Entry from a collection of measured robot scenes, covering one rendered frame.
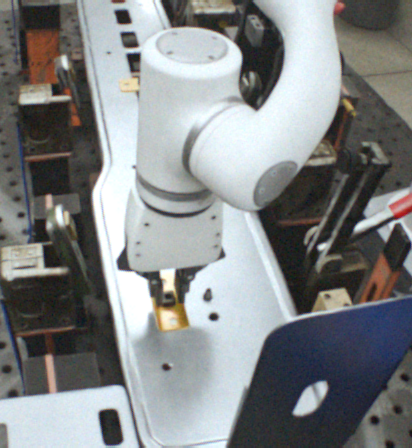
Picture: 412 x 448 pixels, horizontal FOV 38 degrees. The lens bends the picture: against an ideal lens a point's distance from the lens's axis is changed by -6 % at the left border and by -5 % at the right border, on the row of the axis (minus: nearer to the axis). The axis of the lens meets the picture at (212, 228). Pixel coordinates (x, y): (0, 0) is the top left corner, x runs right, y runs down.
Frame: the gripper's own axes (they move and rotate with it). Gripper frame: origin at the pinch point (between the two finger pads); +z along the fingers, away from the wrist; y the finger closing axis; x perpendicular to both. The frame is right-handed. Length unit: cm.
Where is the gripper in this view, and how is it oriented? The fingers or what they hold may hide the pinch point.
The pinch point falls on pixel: (168, 285)
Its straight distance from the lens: 72.6
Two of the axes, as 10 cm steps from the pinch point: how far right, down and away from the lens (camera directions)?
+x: 2.5, 7.2, -6.5
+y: -9.6, 1.1, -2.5
